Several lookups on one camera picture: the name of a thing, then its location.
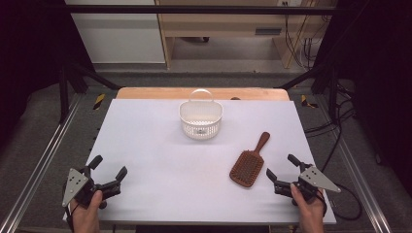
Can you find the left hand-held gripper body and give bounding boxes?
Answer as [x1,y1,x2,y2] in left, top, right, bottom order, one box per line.
[61,166,122,210]

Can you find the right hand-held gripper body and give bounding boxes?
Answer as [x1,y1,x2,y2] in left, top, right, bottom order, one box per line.
[274,163,342,201]

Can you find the brown wooden hairbrush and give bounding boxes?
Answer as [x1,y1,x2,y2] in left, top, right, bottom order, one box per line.
[228,131,271,188]

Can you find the white plastic basket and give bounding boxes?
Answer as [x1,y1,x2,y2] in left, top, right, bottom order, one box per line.
[179,88,224,141]

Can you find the person's left hand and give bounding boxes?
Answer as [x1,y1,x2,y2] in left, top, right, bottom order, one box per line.
[69,189,104,233]

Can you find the person's right hand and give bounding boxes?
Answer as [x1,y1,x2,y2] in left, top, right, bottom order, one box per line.
[290,183,326,233]

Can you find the yellow black floor tape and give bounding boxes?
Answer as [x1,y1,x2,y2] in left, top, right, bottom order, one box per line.
[300,94,320,110]
[92,93,107,111]

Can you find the white cabinet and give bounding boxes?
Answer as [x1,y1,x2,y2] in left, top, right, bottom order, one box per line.
[64,0,166,64]

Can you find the light wooden desk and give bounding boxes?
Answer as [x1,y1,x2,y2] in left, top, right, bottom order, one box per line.
[154,0,338,70]

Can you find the aluminium floor rail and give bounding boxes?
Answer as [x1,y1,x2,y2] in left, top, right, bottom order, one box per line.
[336,139,394,233]
[0,93,83,233]

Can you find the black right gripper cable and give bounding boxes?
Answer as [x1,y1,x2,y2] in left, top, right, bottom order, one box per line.
[319,183,362,221]

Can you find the black floor cable bundle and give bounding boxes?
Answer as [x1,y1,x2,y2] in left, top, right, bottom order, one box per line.
[304,82,358,173]

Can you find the black metal frame stand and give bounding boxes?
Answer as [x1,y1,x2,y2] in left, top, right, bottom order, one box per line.
[278,61,342,124]
[57,61,121,124]

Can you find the hanging cables under desk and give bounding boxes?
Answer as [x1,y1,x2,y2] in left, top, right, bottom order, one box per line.
[283,1,331,71]

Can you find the black horizontal frame bar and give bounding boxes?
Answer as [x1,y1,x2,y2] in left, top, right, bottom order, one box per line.
[61,4,341,16]

